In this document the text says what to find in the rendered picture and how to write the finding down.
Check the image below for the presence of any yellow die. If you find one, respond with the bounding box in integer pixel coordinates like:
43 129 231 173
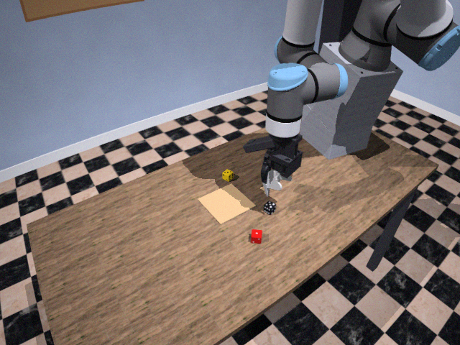
222 170 234 182

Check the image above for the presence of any beige flat mat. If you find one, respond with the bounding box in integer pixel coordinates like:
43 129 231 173
198 184 256 224

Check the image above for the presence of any red die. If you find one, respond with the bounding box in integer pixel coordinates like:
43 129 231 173
251 229 262 244

